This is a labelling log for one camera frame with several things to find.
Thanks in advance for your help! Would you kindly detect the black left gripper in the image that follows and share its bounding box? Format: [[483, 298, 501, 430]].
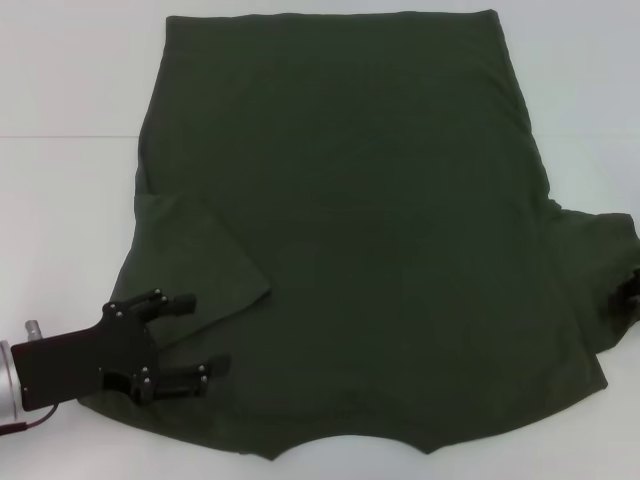
[[10, 288, 232, 412]]

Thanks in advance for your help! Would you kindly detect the dark green t-shirt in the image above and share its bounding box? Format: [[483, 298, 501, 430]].
[[74, 8, 640, 448]]

